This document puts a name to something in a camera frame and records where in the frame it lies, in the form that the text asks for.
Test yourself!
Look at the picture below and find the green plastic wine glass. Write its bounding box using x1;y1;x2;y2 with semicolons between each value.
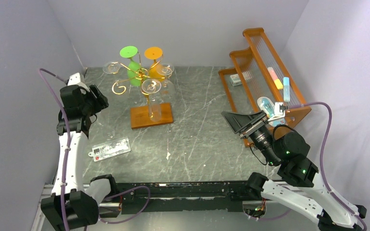
119;46;142;87

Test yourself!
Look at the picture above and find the orange plastic wine glass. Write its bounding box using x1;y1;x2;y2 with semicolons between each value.
144;46;164;82

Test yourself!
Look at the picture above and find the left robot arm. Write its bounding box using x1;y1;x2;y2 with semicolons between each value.
40;84;119;231

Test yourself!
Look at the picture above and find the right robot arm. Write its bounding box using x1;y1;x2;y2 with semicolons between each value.
221;111;367;231

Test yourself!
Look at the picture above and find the orange wooden shelf rack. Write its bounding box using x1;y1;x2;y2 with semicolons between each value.
218;27;312;148

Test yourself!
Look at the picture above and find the pink yellow highlighter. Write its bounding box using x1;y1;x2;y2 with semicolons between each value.
267;67;283;90

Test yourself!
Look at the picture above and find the small white box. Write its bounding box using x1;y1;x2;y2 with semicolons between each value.
229;74;242;87

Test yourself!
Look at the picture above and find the light blue highlighter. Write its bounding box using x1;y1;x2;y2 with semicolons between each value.
283;77;291;103

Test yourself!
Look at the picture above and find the flat blister pack on table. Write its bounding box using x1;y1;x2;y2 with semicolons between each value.
88;137;131;162

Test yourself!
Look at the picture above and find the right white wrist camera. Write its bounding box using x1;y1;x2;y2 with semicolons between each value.
268;102;287;127

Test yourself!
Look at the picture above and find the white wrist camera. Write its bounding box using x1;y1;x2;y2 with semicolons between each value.
268;102;287;127
67;72;90;91

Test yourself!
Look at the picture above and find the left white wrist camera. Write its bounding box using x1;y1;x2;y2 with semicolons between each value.
67;72;90;91

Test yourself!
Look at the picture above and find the gold wire glass rack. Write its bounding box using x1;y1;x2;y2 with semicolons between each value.
105;46;174;129

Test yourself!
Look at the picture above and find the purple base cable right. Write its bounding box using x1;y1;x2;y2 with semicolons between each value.
247;207;292;222

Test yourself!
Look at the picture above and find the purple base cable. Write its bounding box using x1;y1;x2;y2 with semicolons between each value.
247;207;292;222
97;186;151;225

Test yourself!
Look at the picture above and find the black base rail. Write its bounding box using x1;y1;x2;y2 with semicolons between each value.
111;180;262;215

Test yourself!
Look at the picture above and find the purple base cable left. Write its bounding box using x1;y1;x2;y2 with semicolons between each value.
97;186;151;225

